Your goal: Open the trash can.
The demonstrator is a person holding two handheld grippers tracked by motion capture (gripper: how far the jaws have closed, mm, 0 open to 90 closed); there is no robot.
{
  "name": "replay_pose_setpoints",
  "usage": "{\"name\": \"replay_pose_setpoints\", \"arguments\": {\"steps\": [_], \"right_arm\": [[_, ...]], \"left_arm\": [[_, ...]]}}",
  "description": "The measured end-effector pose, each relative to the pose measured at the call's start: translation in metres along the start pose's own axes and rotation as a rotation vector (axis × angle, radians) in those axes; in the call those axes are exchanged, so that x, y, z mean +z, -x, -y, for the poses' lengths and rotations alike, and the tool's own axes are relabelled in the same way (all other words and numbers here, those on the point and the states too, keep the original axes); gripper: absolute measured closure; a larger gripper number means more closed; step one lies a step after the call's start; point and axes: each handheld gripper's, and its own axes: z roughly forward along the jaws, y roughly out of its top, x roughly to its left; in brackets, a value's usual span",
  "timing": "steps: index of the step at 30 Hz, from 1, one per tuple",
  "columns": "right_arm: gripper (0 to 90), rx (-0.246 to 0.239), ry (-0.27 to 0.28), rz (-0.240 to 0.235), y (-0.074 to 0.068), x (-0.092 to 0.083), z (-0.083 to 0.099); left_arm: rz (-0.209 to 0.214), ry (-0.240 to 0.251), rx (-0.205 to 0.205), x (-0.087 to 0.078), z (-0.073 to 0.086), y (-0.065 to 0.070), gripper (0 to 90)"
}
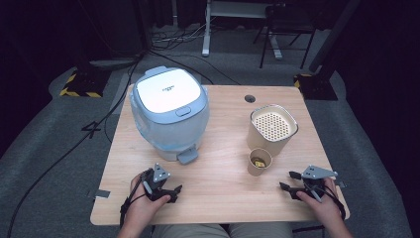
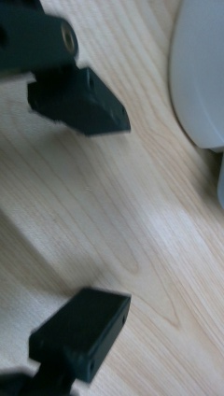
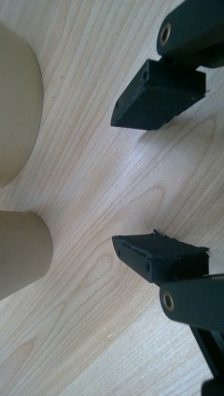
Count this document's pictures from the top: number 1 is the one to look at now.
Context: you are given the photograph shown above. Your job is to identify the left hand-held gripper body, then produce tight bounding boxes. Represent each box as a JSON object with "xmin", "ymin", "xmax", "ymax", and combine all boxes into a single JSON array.
[{"xmin": 141, "ymin": 163, "xmax": 176, "ymax": 202}]

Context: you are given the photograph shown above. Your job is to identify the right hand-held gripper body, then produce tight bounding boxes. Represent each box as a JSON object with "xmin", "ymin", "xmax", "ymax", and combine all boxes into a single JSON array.
[{"xmin": 298, "ymin": 165, "xmax": 339, "ymax": 202}]

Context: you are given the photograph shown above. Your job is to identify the brown paper cup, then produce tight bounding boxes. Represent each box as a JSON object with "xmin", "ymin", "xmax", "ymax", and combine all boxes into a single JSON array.
[{"xmin": 247, "ymin": 147, "xmax": 273, "ymax": 178}]

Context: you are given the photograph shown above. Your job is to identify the beige container with perforated strainer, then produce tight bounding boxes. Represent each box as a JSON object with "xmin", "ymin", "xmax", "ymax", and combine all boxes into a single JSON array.
[{"xmin": 246, "ymin": 103, "xmax": 299, "ymax": 158}]

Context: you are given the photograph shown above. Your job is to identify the blue and white pedal bin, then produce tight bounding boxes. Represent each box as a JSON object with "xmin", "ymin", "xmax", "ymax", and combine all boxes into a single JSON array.
[{"xmin": 129, "ymin": 65, "xmax": 211, "ymax": 166}]

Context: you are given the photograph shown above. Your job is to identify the person's left hand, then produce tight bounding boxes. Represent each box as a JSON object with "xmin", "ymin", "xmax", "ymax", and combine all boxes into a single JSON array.
[{"xmin": 123, "ymin": 175, "xmax": 171, "ymax": 229}]

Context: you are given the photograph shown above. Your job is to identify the person's right hand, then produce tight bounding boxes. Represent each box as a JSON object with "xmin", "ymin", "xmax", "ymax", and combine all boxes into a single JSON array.
[{"xmin": 295, "ymin": 178, "xmax": 345, "ymax": 229}]

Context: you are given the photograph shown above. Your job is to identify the person's left leg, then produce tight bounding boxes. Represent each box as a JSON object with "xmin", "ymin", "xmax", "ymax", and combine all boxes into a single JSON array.
[{"xmin": 152, "ymin": 223, "xmax": 231, "ymax": 238}]

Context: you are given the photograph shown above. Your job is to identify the person's leg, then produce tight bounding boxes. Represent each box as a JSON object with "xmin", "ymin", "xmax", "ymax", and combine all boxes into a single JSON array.
[
  {"xmin": 152, "ymin": 223, "xmax": 231, "ymax": 238},
  {"xmin": 229, "ymin": 221, "xmax": 293, "ymax": 238}
]

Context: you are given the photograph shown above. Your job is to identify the person's right leg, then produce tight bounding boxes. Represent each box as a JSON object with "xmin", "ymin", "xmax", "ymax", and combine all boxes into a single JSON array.
[{"xmin": 229, "ymin": 221, "xmax": 293, "ymax": 238}]

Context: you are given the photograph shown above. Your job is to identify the yellow black striped stand base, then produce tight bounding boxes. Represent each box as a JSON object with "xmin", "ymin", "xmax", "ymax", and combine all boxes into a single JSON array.
[
  {"xmin": 59, "ymin": 68, "xmax": 104, "ymax": 99},
  {"xmin": 293, "ymin": 72, "xmax": 339, "ymax": 101}
]

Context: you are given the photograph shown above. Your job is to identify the black slanted stand pole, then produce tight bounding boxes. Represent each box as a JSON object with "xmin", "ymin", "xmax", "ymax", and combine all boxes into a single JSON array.
[{"xmin": 308, "ymin": 0, "xmax": 362, "ymax": 74}]

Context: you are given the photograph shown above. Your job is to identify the black chair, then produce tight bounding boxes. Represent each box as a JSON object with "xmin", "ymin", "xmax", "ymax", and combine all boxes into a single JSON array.
[{"xmin": 253, "ymin": 2, "xmax": 319, "ymax": 70}]

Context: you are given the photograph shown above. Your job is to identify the left hand-held gripper black cable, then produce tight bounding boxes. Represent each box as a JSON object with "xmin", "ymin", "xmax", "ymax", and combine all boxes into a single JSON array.
[{"xmin": 119, "ymin": 170, "xmax": 148, "ymax": 229}]

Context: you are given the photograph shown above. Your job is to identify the hand-held gripper black cable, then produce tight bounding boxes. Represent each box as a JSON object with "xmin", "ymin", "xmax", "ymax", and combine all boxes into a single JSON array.
[
  {"xmin": 119, "ymin": 170, "xmax": 148, "ymax": 229},
  {"xmin": 315, "ymin": 184, "xmax": 347, "ymax": 221}
]

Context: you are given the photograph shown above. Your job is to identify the right hand-held gripper black cable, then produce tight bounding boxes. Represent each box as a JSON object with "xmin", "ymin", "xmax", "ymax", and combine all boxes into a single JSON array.
[{"xmin": 315, "ymin": 184, "xmax": 347, "ymax": 221}]

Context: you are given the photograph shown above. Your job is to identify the thin black floor cable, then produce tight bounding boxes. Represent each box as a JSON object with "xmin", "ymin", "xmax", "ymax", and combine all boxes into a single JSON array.
[{"xmin": 148, "ymin": 50, "xmax": 242, "ymax": 86}]

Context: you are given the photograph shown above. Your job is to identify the bundle of floor cables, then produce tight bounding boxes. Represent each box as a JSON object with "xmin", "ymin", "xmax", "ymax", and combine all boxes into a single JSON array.
[{"xmin": 151, "ymin": 18, "xmax": 216, "ymax": 46}]

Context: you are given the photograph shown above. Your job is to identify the white desk frame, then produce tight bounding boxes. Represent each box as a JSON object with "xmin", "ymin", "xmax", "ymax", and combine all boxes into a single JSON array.
[{"xmin": 201, "ymin": 0, "xmax": 283, "ymax": 60}]

